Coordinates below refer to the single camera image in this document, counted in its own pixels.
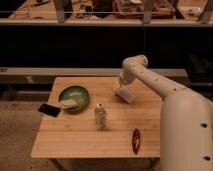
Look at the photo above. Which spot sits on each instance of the wooden table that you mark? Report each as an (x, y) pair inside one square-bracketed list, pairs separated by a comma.
[(77, 136)]

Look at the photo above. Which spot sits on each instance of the clear plastic bottle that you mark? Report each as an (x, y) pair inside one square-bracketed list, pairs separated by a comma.
[(100, 117)]

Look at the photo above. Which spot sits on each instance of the white cloth in bowl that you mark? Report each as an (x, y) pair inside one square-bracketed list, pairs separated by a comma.
[(72, 102)]

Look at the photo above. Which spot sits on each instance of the cluttered workbench shelf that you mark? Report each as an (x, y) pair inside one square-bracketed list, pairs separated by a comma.
[(133, 13)]

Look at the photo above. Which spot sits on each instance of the black smartphone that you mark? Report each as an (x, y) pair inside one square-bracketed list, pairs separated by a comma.
[(49, 110)]

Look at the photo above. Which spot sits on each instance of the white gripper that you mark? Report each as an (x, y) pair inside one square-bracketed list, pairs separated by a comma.
[(125, 78)]

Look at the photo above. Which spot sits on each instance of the green bowl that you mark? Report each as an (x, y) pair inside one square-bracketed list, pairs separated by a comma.
[(75, 91)]

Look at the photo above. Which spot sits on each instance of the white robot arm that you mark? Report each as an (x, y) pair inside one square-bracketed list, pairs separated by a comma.
[(186, 117)]

